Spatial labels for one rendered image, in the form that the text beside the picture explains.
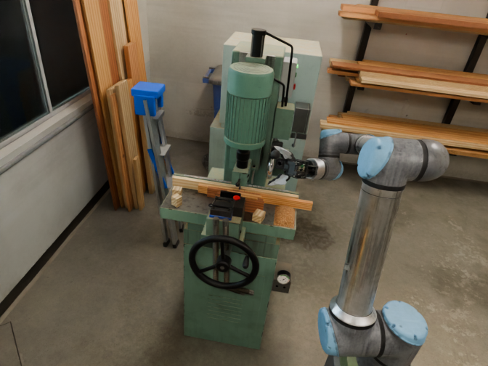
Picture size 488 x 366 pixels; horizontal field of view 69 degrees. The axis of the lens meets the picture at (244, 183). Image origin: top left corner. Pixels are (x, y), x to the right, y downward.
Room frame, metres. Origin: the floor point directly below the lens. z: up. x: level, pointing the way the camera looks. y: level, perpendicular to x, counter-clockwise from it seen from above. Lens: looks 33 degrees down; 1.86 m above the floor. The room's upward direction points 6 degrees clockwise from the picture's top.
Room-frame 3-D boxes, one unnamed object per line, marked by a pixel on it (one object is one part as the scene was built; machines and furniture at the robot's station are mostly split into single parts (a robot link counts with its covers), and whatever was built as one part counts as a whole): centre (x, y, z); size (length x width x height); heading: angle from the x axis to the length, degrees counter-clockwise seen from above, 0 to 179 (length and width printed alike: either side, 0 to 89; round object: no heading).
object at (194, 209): (1.25, 0.05, 0.87); 0.61 x 0.30 x 0.06; 85
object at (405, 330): (0.76, -0.57, 0.83); 0.17 x 0.15 x 0.18; 94
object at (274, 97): (1.65, -0.01, 1.16); 0.22 x 0.22 x 0.72; 85
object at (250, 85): (1.36, 0.02, 1.35); 0.18 x 0.18 x 0.31
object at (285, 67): (1.66, -0.15, 1.40); 0.10 x 0.06 x 0.16; 175
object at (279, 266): (1.19, -0.23, 0.58); 0.12 x 0.08 x 0.08; 175
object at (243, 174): (1.38, 0.01, 1.03); 0.14 x 0.07 x 0.09; 175
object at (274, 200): (1.35, -0.06, 0.92); 0.54 x 0.02 x 0.04; 85
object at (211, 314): (1.48, 0.01, 0.36); 0.58 x 0.45 x 0.71; 175
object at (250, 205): (1.27, 0.01, 0.93); 0.22 x 0.01 x 0.06; 85
